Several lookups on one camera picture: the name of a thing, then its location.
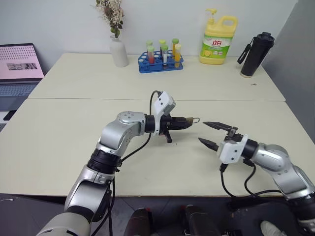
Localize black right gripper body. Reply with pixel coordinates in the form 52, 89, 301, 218
223, 126, 248, 143

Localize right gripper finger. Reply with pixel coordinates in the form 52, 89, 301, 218
202, 121, 232, 133
198, 137, 219, 152

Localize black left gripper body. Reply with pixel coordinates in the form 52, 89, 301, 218
158, 115, 174, 144

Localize blue test tube rack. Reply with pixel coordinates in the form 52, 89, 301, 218
137, 50, 185, 74

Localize yellow-capped tube orange contents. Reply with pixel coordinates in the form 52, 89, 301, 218
174, 43, 183, 68

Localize green-capped tube white contents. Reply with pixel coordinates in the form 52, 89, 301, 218
161, 44, 169, 68

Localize green-capped tube red contents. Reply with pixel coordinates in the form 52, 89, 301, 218
147, 46, 155, 65

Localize dark rounded wide shape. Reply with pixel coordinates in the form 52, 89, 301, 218
181, 205, 222, 236

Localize green-capped tube orange contents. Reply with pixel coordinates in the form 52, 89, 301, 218
171, 38, 180, 56

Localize yellow-green-capped test tube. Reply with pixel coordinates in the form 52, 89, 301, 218
158, 39, 167, 57

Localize white ceramic vase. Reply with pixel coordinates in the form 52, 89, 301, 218
109, 35, 130, 68

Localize yellow dish soap bottle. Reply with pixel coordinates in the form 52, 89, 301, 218
198, 8, 239, 66

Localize white shoe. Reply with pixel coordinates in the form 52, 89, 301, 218
260, 220, 288, 236

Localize dark rounded narrow shape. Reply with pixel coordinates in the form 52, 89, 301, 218
127, 207, 154, 236

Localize dried flower bouquet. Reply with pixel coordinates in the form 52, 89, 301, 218
94, 0, 125, 39

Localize grey laptop with pink screen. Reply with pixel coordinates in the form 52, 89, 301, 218
0, 43, 45, 114

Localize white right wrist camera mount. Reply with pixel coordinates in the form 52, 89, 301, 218
218, 134, 249, 165

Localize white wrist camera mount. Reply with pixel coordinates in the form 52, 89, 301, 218
151, 90, 177, 136
218, 134, 249, 165

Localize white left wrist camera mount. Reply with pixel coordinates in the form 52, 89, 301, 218
151, 90, 177, 136

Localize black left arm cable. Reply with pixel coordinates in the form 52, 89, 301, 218
92, 90, 163, 236

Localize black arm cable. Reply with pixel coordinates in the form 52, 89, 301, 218
92, 90, 163, 236
219, 158, 284, 199

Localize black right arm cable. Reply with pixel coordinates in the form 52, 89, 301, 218
219, 158, 284, 199

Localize black tumbler with strap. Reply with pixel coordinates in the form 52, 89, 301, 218
237, 31, 275, 79

